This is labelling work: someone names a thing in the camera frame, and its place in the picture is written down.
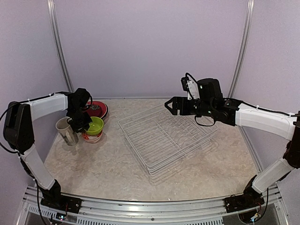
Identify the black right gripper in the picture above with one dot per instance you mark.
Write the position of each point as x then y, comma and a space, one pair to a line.
184, 110

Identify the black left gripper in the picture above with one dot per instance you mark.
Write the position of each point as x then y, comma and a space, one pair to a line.
80, 129

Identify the lime green bowl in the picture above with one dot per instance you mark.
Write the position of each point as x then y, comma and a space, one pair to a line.
95, 127

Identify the tall patterned mug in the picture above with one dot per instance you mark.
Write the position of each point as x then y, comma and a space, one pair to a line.
69, 136

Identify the red white floral bowl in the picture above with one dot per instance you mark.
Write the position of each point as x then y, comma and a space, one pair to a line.
92, 138

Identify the small black plate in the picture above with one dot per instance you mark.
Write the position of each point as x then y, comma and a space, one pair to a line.
96, 109

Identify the white red teal plate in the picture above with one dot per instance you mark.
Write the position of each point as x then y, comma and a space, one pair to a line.
105, 115

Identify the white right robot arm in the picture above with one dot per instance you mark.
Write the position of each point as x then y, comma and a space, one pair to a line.
275, 135

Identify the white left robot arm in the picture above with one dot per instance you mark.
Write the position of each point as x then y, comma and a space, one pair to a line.
19, 133

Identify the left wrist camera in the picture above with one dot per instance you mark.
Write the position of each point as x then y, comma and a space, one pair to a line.
82, 99

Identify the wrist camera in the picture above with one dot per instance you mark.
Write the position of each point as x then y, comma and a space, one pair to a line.
82, 99
190, 85

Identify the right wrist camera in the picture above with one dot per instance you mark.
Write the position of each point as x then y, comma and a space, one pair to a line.
190, 85

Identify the white wire dish rack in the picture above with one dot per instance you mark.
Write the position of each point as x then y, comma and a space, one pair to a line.
161, 142

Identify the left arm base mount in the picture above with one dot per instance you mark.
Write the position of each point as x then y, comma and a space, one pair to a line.
58, 199

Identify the front aluminium rail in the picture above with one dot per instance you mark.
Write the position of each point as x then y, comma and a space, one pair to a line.
96, 211

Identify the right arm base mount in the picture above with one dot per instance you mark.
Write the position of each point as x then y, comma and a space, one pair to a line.
248, 199

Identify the left aluminium frame post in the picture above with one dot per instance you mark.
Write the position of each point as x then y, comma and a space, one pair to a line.
58, 44

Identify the aluminium frame post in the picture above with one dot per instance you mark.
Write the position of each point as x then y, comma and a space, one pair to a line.
58, 44
243, 47

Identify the right aluminium frame post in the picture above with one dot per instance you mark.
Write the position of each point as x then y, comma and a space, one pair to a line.
243, 47

